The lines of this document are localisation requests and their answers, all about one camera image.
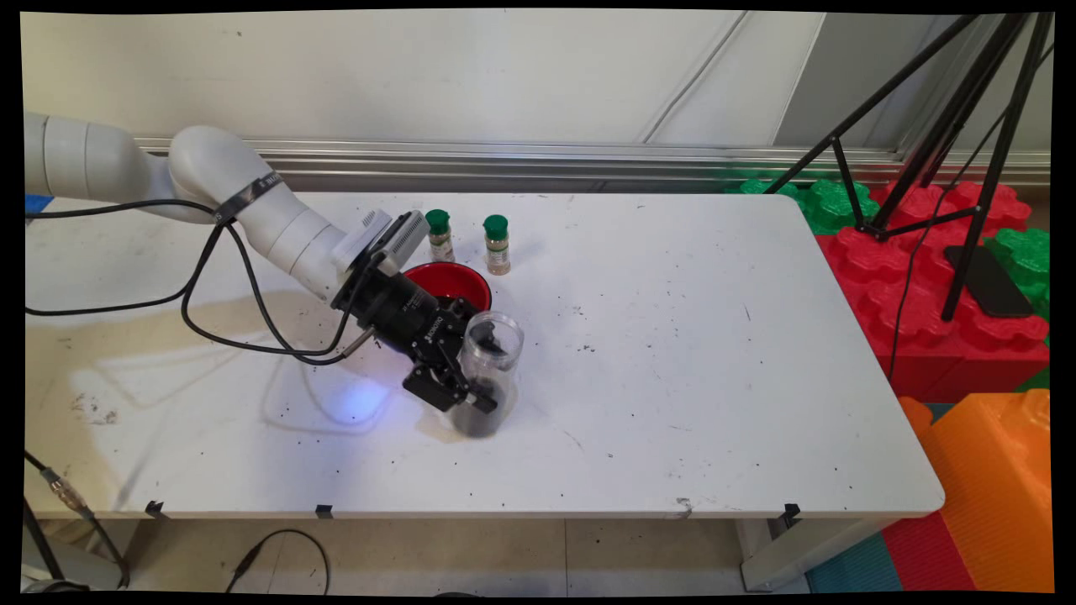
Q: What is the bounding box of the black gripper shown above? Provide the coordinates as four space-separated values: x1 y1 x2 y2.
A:
332 269 509 413

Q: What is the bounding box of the clear plastic jar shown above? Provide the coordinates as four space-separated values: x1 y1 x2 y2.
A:
450 311 525 438

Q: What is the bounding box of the red bowl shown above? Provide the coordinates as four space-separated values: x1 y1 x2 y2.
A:
402 261 493 324

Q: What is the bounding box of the green-capped spice bottle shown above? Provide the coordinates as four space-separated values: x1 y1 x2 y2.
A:
483 214 512 276
425 209 456 263

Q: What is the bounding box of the white table leg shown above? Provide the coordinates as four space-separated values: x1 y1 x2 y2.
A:
740 517 894 592

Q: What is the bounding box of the green giant building block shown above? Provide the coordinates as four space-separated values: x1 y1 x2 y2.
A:
727 178 881 236
984 229 1052 322

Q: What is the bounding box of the grey table foot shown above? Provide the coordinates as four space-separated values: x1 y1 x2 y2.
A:
21 538 127 592

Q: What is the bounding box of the teal floor mat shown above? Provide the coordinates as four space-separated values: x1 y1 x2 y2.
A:
805 531 905 593

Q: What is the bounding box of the red giant building block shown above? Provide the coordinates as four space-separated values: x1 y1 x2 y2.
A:
814 181 1050 404

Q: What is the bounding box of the red floor mat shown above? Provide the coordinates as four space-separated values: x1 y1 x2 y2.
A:
881 513 976 593

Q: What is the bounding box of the orange giant building block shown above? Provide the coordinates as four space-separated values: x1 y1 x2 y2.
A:
898 389 1054 593

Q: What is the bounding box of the black flat phone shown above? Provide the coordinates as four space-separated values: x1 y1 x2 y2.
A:
943 245 1035 318

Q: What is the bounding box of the black tripod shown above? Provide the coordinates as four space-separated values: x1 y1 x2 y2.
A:
763 13 1054 323

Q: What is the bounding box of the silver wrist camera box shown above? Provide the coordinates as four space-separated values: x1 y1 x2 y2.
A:
332 208 428 274

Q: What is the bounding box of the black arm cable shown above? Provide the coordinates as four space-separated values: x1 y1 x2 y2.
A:
25 197 375 366

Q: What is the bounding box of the black velcro arm strap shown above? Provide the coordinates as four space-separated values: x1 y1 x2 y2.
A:
214 172 282 224

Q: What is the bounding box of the aluminium wall rail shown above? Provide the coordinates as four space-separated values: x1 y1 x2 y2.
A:
134 134 1052 194

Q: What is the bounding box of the black floor cable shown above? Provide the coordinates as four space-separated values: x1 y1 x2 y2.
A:
225 529 330 595

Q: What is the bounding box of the cable with metal connector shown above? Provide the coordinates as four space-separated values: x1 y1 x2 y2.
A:
24 452 131 589

